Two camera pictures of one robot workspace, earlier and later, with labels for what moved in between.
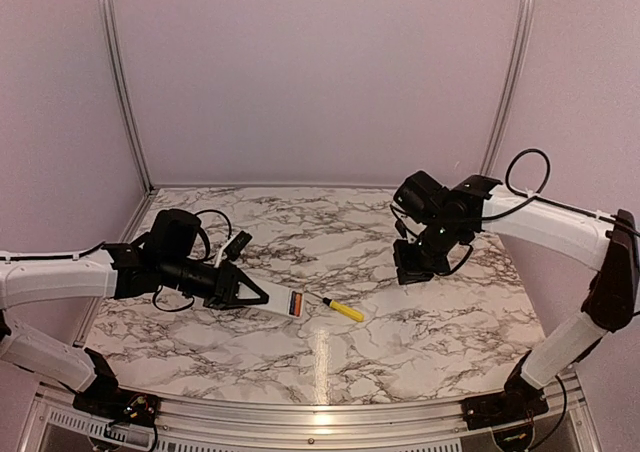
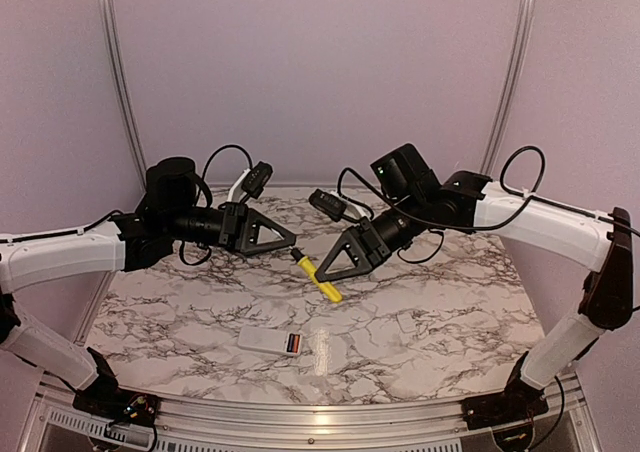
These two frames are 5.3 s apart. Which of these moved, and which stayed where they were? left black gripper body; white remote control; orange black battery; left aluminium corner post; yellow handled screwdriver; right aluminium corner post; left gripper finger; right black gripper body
Moved: orange black battery; yellow handled screwdriver; white remote control; left gripper finger; left black gripper body; right black gripper body
Stayed: right aluminium corner post; left aluminium corner post
